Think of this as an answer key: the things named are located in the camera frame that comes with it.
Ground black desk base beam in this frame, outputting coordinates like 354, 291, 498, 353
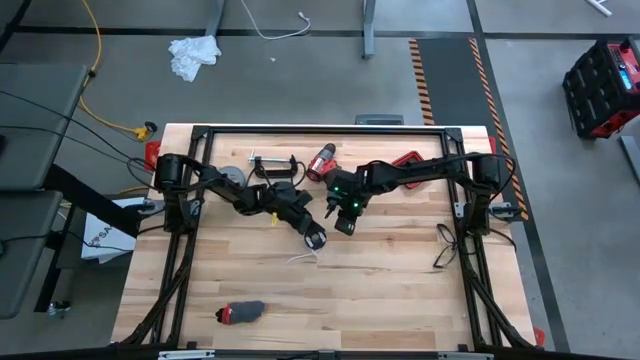
42, 163, 142, 239

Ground red black cordless drill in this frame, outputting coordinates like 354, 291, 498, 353
305, 142, 342, 184

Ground black red tool crate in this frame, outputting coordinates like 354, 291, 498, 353
561, 37, 640, 140

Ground dark grey box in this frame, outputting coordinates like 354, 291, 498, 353
354, 113, 404, 126

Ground grey desk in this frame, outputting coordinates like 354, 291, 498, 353
0, 63, 89, 193
0, 189, 64, 321

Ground white printed bag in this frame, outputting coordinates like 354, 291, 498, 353
79, 197, 146, 265

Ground black desk cable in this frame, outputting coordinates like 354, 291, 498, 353
0, 89, 154, 175

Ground white crumpled cloth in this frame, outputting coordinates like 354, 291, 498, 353
167, 34, 222, 84

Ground white floor cable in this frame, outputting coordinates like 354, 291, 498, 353
238, 0, 312, 41

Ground grey duct tape roll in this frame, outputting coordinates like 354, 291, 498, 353
218, 165, 247, 189

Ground red square tray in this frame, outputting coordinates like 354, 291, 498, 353
391, 150, 427, 190

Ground grey board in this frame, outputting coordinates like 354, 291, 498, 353
618, 134, 640, 187

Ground dark-framed safety glasses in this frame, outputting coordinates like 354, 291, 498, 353
432, 223, 460, 270

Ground grey desk leg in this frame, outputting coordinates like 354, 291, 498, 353
204, 0, 227, 38
362, 0, 377, 60

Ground yellow extension cable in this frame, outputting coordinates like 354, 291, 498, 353
78, 0, 159, 144

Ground black cord spool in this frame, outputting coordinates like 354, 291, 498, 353
303, 228, 329, 252

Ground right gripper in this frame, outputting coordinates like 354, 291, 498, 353
324, 170, 372, 221

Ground white cord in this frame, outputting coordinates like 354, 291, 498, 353
287, 232, 326, 265

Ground hazard-striped floor mat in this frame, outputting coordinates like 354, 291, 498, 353
408, 37, 526, 221

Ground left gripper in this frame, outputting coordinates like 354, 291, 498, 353
272, 182, 324, 241

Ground black C-clamp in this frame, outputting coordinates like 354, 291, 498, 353
247, 147, 299, 180

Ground black aluminium rig frame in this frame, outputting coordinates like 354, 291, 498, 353
112, 123, 539, 351

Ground white pipe piece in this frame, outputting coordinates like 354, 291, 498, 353
584, 0, 614, 18

